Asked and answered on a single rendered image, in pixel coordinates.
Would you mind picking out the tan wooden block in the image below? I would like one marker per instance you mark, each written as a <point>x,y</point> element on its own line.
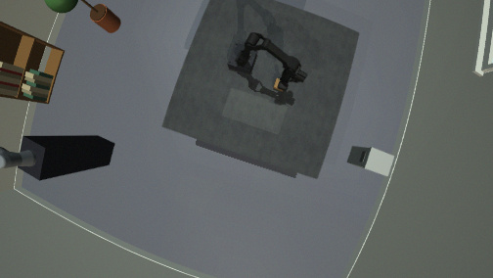
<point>276,84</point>

